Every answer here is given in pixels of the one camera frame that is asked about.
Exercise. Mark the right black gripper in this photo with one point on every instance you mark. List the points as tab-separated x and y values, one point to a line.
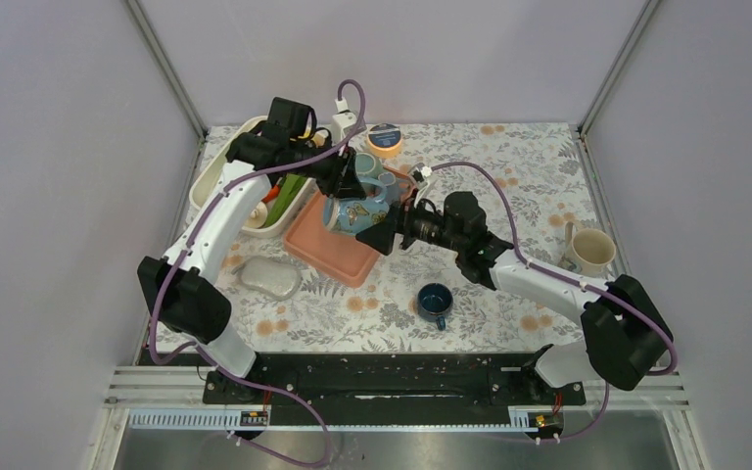
402	218

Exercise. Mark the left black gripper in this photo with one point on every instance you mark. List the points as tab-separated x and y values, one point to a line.
342	181

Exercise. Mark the light blue butterfly mug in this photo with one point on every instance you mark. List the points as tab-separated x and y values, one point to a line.
351	216

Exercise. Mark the dark blue ribbed mug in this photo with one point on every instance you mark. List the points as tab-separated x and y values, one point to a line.
434	303

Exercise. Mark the tall beige mug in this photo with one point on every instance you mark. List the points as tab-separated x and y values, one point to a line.
587	251

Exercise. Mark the small grey mug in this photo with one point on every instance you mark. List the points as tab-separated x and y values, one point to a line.
396	189

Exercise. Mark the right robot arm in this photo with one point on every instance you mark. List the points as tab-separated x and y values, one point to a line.
624	334

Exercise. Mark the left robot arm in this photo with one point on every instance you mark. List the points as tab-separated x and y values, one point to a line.
178	287

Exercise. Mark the teal green glazed mug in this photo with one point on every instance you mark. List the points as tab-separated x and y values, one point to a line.
368	166

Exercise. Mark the pink rectangular tray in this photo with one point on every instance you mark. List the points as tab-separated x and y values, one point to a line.
338	256

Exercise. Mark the orange tape roll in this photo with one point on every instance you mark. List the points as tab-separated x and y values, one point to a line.
384	140

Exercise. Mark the toy green bean pod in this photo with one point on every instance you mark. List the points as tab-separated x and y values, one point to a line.
289	188

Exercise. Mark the white oval vegetable basket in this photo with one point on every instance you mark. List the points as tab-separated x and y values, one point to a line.
222	188

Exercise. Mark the toy white mushroom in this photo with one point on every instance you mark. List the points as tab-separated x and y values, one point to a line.
257	218

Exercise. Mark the clear plastic oval lid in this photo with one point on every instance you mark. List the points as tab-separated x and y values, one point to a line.
277	280

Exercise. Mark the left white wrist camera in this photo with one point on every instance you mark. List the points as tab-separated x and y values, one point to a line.
343	123

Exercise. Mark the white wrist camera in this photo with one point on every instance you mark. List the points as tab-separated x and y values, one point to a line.
422	179
343	123

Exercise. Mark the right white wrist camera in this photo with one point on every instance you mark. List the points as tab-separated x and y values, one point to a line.
422	179

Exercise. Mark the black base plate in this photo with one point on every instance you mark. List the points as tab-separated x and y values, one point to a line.
418	383

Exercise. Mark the white slotted cable duct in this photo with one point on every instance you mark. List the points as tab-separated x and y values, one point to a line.
283	418

